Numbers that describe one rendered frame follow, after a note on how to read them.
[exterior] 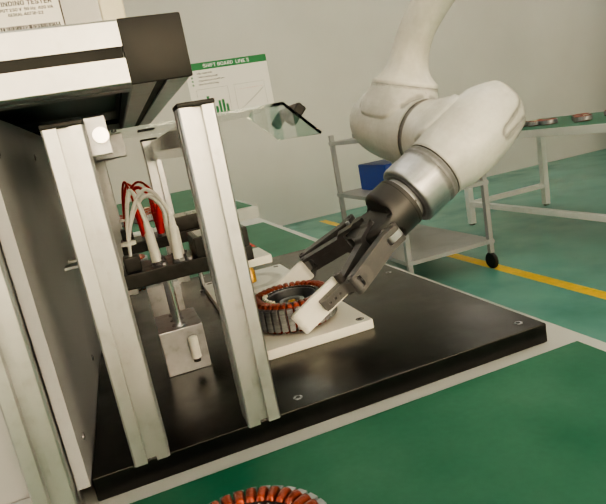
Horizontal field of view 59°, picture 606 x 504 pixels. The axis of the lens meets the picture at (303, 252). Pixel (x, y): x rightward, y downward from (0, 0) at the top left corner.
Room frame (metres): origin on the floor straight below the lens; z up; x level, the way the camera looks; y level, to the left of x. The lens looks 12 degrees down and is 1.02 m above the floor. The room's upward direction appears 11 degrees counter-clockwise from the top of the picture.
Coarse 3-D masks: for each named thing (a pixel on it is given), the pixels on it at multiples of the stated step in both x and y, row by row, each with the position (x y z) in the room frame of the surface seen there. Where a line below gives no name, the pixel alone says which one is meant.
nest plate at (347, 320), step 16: (336, 320) 0.63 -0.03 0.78; (352, 320) 0.62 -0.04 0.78; (368, 320) 0.61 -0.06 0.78; (272, 336) 0.62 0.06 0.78; (288, 336) 0.61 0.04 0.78; (304, 336) 0.60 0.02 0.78; (320, 336) 0.59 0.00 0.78; (336, 336) 0.60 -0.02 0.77; (272, 352) 0.58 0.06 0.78; (288, 352) 0.58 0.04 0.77
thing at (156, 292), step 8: (176, 280) 0.83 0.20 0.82; (152, 288) 0.81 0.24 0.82; (160, 288) 0.82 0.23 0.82; (176, 288) 0.82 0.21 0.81; (152, 296) 0.81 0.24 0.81; (160, 296) 0.81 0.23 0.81; (152, 304) 0.81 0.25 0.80; (160, 304) 0.81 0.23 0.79; (160, 312) 0.81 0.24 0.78; (168, 312) 0.82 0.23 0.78
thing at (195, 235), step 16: (240, 224) 0.64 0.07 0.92; (192, 240) 0.61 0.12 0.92; (192, 256) 0.60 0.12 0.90; (256, 256) 0.63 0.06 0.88; (144, 272) 0.58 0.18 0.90; (160, 272) 0.59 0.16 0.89; (176, 272) 0.59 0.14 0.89; (192, 272) 0.60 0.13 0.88; (128, 288) 0.58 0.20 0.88; (176, 304) 0.60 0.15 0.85; (176, 320) 0.60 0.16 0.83
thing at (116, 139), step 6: (114, 138) 0.80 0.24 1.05; (120, 138) 0.81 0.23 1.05; (114, 144) 0.80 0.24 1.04; (120, 144) 0.81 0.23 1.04; (114, 150) 0.80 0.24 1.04; (120, 150) 0.81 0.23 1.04; (102, 156) 0.80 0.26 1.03; (108, 156) 0.80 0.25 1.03; (114, 156) 0.80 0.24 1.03; (120, 156) 0.81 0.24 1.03
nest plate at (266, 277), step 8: (280, 264) 0.98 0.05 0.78; (256, 272) 0.96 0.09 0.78; (264, 272) 0.94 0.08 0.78; (272, 272) 0.93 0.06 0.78; (280, 272) 0.92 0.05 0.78; (264, 280) 0.89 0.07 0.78; (272, 280) 0.88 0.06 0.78; (208, 288) 0.90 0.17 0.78; (256, 288) 0.85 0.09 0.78; (264, 288) 0.84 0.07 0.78; (208, 296) 0.89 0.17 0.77; (216, 304) 0.80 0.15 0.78
